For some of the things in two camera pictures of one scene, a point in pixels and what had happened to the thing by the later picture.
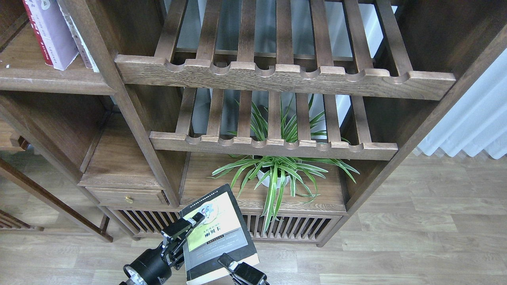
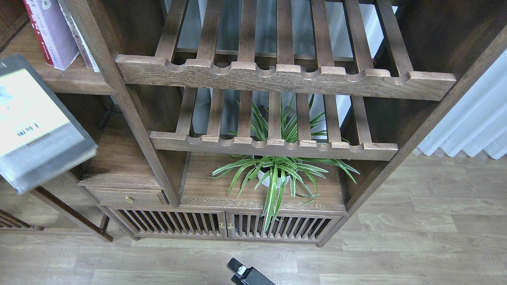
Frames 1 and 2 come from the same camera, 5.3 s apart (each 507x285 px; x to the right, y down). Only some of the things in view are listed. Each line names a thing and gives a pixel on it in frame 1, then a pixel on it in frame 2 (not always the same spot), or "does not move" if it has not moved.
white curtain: x=477 y=122 does not move
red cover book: x=48 y=60 does not move
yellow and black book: x=221 y=231 -> x=40 y=134
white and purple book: x=54 y=29 does not move
